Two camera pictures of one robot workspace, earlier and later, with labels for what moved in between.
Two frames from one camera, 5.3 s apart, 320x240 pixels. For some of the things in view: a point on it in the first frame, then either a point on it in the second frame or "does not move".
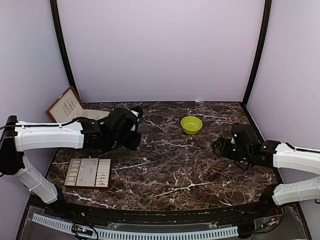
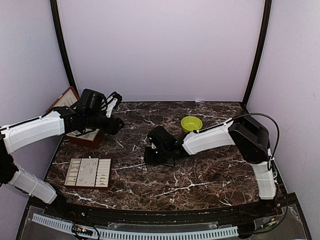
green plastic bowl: [191, 125] does not move
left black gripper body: [120, 141] -> [93, 122]
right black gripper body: [238, 155] -> [160, 157]
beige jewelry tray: [89, 172] does not move
